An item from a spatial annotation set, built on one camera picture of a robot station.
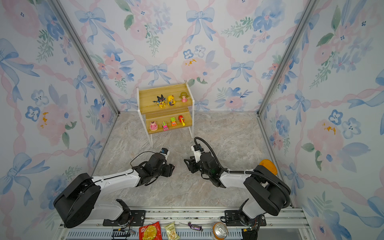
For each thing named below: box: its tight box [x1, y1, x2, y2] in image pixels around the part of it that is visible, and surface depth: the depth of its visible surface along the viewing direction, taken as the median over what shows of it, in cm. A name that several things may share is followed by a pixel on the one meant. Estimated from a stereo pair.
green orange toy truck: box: [170, 117, 177, 126], surface depth 92 cm
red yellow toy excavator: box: [178, 115, 186, 126], surface depth 94 cm
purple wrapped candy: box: [188, 221, 204, 232], surface depth 73 cm
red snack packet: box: [138, 221, 163, 240], surface depth 71 cm
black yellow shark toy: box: [152, 94, 166, 108], surface depth 76 cm
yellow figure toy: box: [167, 95, 176, 106], surface depth 77 cm
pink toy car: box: [161, 121, 170, 132], surface depth 90 cm
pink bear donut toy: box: [149, 121, 158, 131], surface depth 90 cm
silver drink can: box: [212, 222, 228, 240], surface depth 63 cm
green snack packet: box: [165, 221, 181, 240], surface depth 70 cm
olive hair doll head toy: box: [179, 91, 189, 103], surface depth 81 cm
